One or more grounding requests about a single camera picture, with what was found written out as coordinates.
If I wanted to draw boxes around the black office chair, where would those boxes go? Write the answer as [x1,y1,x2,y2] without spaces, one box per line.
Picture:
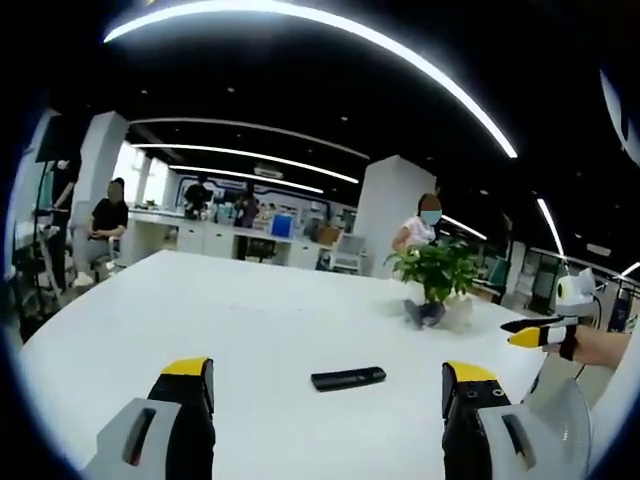
[245,236,278,263]

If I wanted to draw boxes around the blue box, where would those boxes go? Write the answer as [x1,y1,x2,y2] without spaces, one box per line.
[269,213,295,240]

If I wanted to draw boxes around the grey ribbed translucent object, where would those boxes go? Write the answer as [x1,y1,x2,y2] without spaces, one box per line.
[521,374,595,480]

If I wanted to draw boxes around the crumpled clear plastic wrap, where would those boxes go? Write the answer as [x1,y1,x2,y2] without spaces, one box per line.
[439,295,479,332]

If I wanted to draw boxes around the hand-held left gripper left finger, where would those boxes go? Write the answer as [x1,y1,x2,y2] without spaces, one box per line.
[82,355,217,480]

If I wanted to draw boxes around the long curved ceiling light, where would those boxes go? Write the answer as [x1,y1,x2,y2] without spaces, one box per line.
[168,164,326,195]
[131,143,361,185]
[129,117,372,162]
[536,196,567,260]
[102,0,519,160]

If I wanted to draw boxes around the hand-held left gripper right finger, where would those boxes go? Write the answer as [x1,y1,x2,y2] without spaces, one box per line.
[440,360,552,480]

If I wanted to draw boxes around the thin gripper cable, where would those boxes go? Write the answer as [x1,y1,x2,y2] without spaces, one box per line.
[574,292,604,381]

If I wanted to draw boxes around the white counter cabinets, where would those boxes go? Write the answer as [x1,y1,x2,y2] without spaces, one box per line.
[125,207,324,269]

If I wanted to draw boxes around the green potted plant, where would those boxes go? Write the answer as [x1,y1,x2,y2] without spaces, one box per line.
[383,241,485,330]

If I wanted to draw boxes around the white mesh chair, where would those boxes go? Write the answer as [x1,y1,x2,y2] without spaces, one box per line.
[328,232,370,275]

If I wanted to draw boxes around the black remote control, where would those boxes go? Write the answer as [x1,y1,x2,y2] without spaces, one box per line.
[310,366,387,394]

